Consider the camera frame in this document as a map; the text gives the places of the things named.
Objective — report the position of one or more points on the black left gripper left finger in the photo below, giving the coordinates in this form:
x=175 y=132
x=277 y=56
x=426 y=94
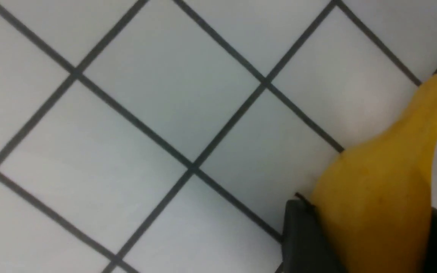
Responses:
x=304 y=247

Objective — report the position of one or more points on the yellow toy banana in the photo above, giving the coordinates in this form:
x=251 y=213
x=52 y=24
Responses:
x=374 y=200

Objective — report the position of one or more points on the white grid tablecloth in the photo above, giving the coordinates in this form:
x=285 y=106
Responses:
x=165 y=136

